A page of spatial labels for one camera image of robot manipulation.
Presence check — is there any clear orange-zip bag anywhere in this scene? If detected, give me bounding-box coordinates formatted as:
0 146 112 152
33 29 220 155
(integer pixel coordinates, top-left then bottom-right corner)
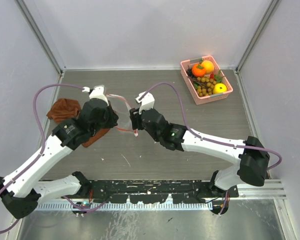
106 93 139 137

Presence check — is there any orange persimmon toy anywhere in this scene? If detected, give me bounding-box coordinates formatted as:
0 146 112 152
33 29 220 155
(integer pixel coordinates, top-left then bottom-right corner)
191 63 206 78

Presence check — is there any yellow lemon toy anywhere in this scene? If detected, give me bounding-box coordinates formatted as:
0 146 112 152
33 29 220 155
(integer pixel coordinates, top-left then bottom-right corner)
212 83 228 95

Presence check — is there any orange peach toy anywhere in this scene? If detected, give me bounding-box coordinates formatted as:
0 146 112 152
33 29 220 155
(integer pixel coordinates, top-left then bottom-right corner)
200 60 215 74

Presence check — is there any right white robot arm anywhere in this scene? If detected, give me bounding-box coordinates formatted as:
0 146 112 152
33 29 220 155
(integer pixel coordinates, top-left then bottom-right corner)
129 108 270 197

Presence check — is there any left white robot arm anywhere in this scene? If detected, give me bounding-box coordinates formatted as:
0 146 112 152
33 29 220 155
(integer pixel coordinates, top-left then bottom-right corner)
0 98 119 219

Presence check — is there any brown cloth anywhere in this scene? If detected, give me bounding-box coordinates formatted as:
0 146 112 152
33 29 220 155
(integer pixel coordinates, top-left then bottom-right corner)
46 98 110 148

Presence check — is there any dark grape bunch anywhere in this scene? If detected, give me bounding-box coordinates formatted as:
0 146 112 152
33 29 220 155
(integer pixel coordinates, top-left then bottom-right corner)
186 68 194 78

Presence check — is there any brown longan bunch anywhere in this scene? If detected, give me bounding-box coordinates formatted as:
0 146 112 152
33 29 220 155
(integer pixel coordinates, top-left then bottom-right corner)
193 76 217 97

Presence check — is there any pink plastic basket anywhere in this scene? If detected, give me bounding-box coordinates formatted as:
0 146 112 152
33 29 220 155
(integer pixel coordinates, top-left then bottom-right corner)
180 55 233 105

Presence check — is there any red cherry with leaves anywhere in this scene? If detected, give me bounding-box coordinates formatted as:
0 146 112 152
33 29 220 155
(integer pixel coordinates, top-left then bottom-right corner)
210 69 225 84

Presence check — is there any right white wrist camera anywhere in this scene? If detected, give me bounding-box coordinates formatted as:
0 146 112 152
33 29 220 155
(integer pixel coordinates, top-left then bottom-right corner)
135 91 155 114

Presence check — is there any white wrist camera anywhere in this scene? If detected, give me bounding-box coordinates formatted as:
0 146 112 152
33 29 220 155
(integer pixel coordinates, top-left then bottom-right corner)
82 85 109 105
135 91 155 114

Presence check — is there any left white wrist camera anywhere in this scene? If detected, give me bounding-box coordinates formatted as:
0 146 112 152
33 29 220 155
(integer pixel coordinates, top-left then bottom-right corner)
82 85 109 105

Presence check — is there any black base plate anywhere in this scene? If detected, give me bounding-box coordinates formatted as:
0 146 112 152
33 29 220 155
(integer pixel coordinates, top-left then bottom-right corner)
87 178 240 205

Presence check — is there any slotted cable duct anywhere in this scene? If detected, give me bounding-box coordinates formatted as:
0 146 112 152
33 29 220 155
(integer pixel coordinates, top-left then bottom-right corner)
36 200 213 211

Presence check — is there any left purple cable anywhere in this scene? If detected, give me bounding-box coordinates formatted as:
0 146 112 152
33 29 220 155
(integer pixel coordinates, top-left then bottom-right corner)
0 83 111 235

